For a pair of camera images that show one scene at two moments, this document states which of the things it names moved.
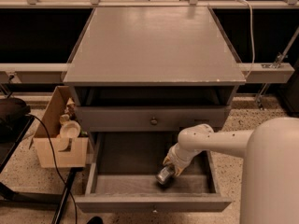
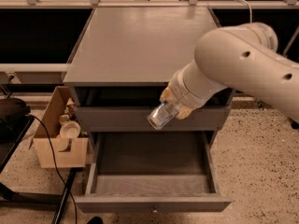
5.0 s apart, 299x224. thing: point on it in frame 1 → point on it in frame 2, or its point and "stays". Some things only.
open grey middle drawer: [122, 172] stays
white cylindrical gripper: [179, 159] → [181, 90]
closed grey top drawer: [151, 119] stays
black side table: [8, 147] stays
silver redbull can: [164, 175] → [161, 116]
